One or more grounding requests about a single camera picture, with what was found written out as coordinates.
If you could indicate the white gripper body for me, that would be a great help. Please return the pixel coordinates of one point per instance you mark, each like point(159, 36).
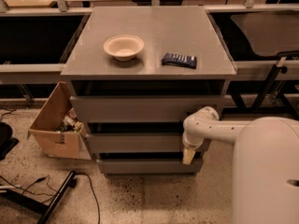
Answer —
point(191, 143)

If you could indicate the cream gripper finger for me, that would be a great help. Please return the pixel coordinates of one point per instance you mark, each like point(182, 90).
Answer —
point(188, 155)

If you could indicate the grey drawer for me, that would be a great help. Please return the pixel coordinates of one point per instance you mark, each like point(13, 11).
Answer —
point(134, 143)
point(140, 109)
point(153, 167)

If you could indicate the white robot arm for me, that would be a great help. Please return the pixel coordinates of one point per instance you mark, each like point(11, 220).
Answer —
point(265, 163)

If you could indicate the grey bottom drawer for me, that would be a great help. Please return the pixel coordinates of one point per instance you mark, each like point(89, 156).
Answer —
point(153, 167)

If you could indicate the grey drawer cabinet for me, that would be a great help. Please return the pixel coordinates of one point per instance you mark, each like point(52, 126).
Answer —
point(90, 72)

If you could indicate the grey top drawer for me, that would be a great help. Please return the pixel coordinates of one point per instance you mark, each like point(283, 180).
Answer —
point(140, 109)

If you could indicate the dark blue snack packet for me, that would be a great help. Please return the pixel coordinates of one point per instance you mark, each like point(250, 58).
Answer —
point(179, 60)

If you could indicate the grey chair seat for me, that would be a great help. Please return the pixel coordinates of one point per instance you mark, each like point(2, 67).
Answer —
point(271, 32)

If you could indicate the cardboard box with trash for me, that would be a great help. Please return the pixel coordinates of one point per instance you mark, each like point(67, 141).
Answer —
point(56, 128)

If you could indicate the black chair base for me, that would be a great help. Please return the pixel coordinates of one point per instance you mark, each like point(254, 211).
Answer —
point(7, 141)

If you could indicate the black table leg frame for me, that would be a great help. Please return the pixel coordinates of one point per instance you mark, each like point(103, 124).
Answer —
point(270, 92)

